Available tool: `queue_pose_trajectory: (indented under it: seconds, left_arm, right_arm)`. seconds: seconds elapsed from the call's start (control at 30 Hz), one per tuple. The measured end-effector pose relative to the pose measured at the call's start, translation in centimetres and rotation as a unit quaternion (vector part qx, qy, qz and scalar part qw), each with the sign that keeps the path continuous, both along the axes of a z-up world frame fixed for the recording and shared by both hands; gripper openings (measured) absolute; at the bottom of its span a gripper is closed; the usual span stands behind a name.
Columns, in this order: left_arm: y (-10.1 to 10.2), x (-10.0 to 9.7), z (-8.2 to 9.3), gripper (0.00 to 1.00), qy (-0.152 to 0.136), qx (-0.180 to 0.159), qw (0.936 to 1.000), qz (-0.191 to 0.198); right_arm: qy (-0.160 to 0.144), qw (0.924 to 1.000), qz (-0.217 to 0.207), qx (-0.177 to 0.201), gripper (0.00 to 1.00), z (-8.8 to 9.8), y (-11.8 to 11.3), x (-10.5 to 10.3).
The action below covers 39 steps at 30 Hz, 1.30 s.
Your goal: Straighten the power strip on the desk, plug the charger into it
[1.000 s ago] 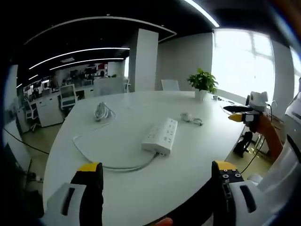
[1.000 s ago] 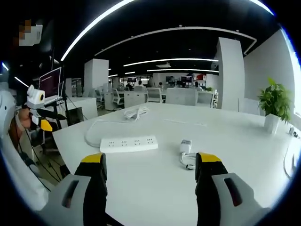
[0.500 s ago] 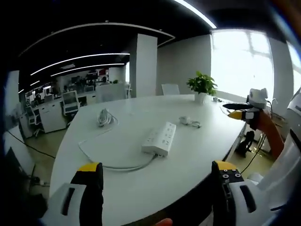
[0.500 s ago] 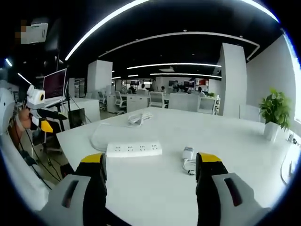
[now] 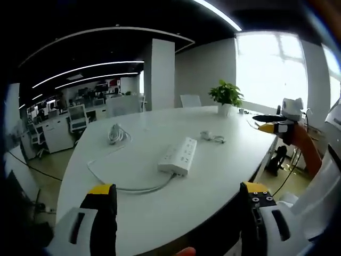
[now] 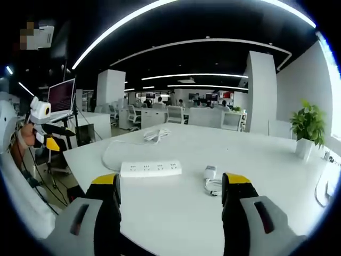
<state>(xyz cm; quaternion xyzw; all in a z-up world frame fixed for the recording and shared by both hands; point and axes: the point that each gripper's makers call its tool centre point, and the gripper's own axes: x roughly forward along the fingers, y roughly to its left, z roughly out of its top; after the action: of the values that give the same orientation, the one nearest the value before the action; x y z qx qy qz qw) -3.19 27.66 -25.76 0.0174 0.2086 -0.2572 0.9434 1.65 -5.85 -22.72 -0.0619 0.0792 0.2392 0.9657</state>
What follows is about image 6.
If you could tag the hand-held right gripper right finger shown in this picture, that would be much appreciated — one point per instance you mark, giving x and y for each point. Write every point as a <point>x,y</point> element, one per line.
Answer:
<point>266,224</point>

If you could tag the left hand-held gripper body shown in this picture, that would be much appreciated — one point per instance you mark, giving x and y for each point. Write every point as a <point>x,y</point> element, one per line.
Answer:
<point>40,110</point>

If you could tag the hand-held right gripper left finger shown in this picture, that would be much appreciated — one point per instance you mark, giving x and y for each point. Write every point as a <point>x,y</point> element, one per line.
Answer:
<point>80,221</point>

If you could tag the white charger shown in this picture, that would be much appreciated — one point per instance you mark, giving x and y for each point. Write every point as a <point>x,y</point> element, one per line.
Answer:
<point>210,170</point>

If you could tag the white power strip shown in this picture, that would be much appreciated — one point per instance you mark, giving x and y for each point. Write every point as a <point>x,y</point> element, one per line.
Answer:
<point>150,168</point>

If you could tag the white desk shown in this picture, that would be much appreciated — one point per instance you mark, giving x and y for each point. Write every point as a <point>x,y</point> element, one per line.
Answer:
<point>186,213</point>

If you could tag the person's left hand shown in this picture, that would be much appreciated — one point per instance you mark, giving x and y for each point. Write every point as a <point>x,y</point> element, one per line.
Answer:
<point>28,136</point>

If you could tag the open laptop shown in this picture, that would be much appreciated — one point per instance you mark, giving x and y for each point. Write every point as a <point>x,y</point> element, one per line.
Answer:
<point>61,97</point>

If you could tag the white worn chest device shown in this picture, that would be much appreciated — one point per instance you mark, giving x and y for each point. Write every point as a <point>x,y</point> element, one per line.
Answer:
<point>6,128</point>

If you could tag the person's white shirt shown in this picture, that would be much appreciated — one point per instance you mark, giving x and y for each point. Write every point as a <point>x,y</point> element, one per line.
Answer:
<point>24,202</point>

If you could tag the white box device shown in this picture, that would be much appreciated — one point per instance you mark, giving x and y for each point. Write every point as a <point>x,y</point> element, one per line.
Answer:
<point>45,37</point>

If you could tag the white office chair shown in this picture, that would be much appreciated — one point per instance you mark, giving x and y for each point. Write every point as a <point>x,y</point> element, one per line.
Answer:
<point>175,114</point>
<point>231,121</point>
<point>134,116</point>

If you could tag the white plant pot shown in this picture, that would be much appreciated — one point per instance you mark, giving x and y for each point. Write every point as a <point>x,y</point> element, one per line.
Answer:
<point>303,149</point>

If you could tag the green potted plant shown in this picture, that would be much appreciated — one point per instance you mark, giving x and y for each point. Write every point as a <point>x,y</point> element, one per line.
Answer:
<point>309,122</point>

